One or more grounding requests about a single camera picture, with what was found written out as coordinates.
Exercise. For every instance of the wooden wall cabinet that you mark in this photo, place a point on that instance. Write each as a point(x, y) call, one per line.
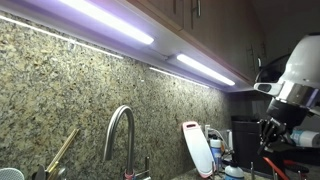
point(216, 23)

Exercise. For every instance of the pink-rimmed white cutting board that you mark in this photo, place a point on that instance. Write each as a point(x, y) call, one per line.
point(198, 150)

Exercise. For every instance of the steel gooseneck faucet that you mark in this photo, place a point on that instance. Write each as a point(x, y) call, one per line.
point(130, 140)

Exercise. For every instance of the white bottle with blue label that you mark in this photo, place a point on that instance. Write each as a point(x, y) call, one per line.
point(216, 150)

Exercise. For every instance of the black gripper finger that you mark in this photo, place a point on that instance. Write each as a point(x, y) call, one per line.
point(266, 133)
point(279, 133)

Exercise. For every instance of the under-cabinet light strip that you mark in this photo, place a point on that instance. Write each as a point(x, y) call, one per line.
point(206, 70)
point(110, 20)

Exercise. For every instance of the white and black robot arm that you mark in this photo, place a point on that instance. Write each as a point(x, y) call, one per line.
point(300, 66)

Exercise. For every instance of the soap bottle with black pump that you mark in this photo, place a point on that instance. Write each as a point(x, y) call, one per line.
point(234, 173)

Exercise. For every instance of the wrapped paper towel roll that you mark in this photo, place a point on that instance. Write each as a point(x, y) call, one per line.
point(306, 138)

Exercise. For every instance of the metal mesh strainer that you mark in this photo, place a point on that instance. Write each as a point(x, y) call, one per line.
point(10, 174)

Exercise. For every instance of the metal dish rack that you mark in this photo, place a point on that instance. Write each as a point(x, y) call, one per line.
point(252, 171)

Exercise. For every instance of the black box appliance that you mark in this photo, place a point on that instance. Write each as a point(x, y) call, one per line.
point(245, 143)

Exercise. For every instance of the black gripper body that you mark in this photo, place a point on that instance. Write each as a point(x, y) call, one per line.
point(288, 115)

